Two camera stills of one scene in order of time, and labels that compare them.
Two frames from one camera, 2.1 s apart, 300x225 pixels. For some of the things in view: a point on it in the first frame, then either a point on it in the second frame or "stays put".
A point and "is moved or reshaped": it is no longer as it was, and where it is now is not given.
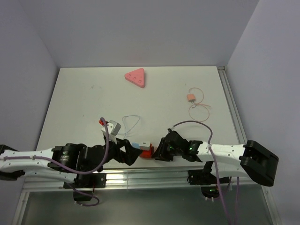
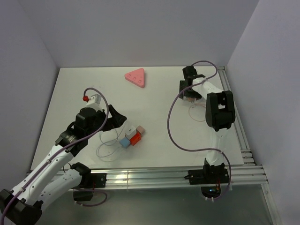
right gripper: x=160 y=153 → x=196 y=94
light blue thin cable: x=125 y=126 is moved or reshaped
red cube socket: x=148 y=153 → x=136 y=138
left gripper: x=131 y=153 → x=116 y=121
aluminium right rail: x=235 y=111 stays put
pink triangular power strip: x=136 y=76 stays put
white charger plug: x=145 y=146 → x=131 y=132
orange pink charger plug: x=191 y=97 stays put
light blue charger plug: x=136 y=145 is moved or reshaped
